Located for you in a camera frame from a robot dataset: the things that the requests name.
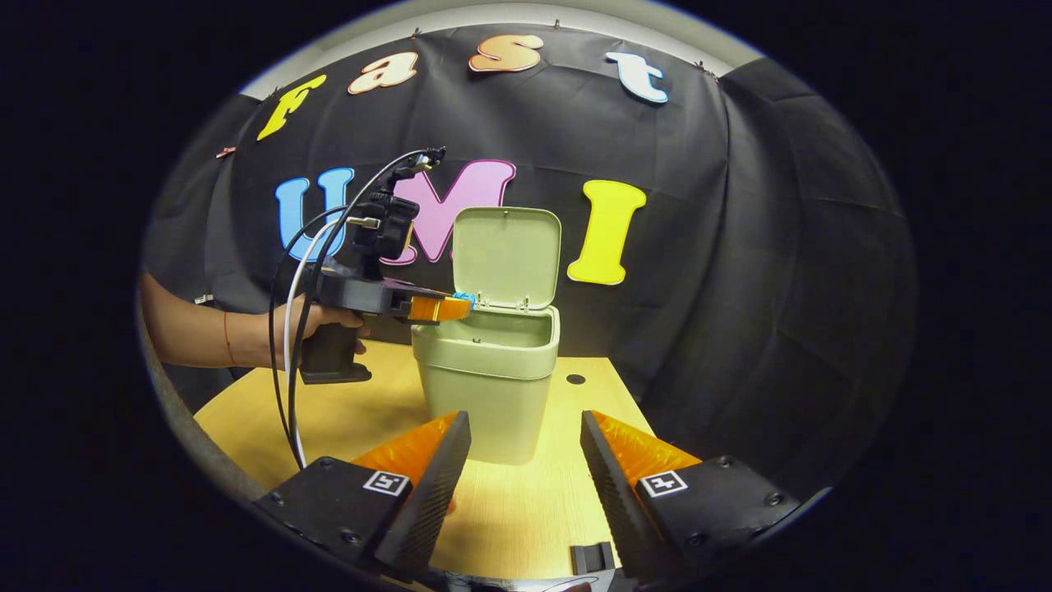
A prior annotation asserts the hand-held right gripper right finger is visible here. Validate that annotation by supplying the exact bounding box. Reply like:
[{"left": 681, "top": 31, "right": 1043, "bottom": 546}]
[{"left": 579, "top": 409, "right": 802, "bottom": 581}]

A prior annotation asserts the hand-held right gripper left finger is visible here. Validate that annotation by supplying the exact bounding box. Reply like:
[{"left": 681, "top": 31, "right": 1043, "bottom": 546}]
[{"left": 255, "top": 411, "right": 473, "bottom": 576}]

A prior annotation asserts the green desktop garbage bin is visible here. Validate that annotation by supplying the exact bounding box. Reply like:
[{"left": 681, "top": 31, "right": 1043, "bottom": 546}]
[{"left": 411, "top": 206, "right": 564, "bottom": 467}]

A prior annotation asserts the wooden desktop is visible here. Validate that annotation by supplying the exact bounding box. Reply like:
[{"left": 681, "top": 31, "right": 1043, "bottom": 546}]
[{"left": 195, "top": 339, "right": 658, "bottom": 581}]

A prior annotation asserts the black backdrop cloth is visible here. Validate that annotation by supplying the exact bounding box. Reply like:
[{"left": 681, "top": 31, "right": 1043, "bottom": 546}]
[{"left": 144, "top": 25, "right": 917, "bottom": 494}]

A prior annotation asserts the white cable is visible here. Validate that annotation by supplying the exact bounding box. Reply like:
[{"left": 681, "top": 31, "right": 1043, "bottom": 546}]
[{"left": 282, "top": 217, "right": 381, "bottom": 468}]

